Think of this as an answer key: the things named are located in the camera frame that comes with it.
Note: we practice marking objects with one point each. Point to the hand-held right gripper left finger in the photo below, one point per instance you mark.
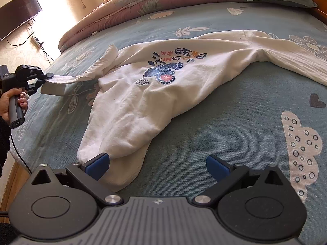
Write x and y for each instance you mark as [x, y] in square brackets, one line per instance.
[98, 167]

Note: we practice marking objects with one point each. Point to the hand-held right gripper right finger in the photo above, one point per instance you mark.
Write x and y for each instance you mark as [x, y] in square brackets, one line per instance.
[217, 168]

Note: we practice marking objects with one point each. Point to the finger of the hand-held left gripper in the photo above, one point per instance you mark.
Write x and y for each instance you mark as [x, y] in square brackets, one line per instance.
[46, 75]
[34, 86]

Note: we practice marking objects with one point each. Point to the white printed sweatshirt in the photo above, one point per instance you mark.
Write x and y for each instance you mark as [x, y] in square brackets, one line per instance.
[153, 99]

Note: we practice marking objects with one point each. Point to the person's left hand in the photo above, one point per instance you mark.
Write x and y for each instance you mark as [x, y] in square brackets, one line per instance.
[6, 104]

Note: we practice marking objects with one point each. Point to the blue floral bed sheet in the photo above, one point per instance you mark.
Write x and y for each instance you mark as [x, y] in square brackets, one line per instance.
[230, 122]

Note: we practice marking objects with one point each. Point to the folded pink floral quilt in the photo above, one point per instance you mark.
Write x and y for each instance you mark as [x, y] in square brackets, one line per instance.
[143, 5]

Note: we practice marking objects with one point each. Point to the wooden headboard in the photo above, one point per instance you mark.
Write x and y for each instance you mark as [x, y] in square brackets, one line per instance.
[323, 15]

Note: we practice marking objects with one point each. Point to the wall power strip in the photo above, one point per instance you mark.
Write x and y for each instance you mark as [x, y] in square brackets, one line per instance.
[36, 41]

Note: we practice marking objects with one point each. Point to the wall-mounted television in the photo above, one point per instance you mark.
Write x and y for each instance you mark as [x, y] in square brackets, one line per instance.
[18, 12]

